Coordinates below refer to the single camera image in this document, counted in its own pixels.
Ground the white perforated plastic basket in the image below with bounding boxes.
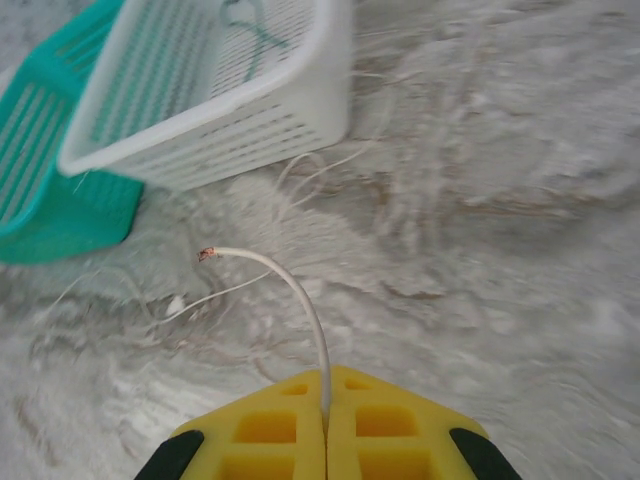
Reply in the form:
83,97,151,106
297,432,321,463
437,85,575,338
57,0,354,194

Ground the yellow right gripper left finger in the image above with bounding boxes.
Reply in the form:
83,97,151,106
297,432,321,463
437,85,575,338
133,368,327,480

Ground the green cable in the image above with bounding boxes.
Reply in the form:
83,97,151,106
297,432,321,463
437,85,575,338
222,0,291,84

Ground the thin white cable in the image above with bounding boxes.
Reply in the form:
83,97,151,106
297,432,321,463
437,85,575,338
52,267,154,321
277,139,376,209

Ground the teal perforated plastic basket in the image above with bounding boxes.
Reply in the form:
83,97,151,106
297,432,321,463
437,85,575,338
0,0,146,266

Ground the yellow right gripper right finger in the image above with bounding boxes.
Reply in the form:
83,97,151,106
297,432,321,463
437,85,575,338
325,364,521,480

